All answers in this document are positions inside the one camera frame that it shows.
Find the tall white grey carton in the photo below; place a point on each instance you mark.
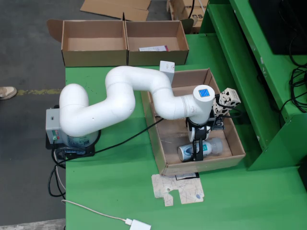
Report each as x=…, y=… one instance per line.
x=168, y=67

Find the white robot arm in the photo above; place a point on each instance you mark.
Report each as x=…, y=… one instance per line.
x=79, y=115

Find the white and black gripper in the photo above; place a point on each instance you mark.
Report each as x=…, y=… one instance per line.
x=200, y=133

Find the black monitor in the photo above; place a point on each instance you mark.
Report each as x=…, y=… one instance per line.
x=275, y=24

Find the grey robot base box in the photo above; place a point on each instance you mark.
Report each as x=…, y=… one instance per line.
x=51, y=124

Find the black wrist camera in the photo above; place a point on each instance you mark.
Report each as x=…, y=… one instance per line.
x=218, y=123

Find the printed cardboard boxes stack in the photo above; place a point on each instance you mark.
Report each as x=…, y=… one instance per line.
x=182, y=9

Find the flat white pink box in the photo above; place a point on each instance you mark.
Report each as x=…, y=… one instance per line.
x=153, y=48

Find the white bottle with teal label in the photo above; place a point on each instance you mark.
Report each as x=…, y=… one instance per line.
x=212, y=146

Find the empty open cardboard box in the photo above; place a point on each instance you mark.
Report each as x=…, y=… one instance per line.
x=93, y=31

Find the cow print hand cream box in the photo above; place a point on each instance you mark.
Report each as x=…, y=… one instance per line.
x=230, y=98

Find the green metal shelf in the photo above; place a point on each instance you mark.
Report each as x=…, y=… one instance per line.
x=239, y=72

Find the beige shoe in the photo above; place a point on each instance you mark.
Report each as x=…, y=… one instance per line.
x=7, y=92

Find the flat cardboard sheet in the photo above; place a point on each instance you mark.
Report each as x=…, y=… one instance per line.
x=115, y=7

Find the white power adapter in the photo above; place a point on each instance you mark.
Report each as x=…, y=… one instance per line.
x=138, y=225

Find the shallow cardboard tray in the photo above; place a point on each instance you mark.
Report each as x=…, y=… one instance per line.
x=172, y=143

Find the flattened printed paper carton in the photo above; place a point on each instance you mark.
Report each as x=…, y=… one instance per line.
x=187, y=191

